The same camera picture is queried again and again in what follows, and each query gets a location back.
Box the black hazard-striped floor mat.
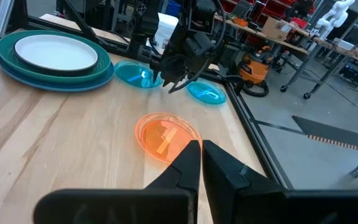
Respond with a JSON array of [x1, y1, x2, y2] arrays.
[[291, 115, 358, 156]]

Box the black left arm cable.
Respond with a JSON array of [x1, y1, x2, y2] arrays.
[[168, 0, 227, 95]]

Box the silver aluminium frame post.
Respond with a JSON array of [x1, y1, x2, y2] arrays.
[[0, 0, 14, 40]]

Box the black table frame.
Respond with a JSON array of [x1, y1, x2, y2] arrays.
[[0, 0, 293, 190]]

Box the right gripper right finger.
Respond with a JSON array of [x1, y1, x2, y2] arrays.
[[201, 139, 358, 224]]

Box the wooden workbench on casters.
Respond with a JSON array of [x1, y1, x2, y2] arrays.
[[213, 14, 356, 100]]

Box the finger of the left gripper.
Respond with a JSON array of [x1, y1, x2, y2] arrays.
[[152, 67, 162, 85], [162, 73, 183, 88]]

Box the black vacuum hose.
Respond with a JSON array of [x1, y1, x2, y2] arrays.
[[242, 79, 270, 98]]

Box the cyan translucent plastic plate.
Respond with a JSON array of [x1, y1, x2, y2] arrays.
[[185, 80, 227, 105], [114, 59, 164, 90]]

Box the white box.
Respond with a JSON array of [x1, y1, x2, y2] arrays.
[[153, 12, 180, 55]]

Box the red storage bins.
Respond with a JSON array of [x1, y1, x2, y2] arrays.
[[221, 0, 310, 29]]

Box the large blue plate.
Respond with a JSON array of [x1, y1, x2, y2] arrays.
[[0, 52, 115, 93]]

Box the orange shop vacuum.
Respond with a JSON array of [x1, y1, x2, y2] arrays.
[[239, 45, 270, 85]]

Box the cardboard box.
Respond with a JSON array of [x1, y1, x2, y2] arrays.
[[262, 16, 293, 42]]

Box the orange translucent plastic plate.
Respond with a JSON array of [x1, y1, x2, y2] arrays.
[[134, 111, 203, 164]]

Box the large dark green plate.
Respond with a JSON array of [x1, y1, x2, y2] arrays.
[[0, 29, 112, 84]]

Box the blue storage bin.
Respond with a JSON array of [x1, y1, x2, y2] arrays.
[[165, 0, 183, 18]]

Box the black-rimmed white plate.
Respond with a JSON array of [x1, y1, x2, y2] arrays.
[[13, 34, 99, 75]]

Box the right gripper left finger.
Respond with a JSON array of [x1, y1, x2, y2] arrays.
[[32, 139, 202, 224]]

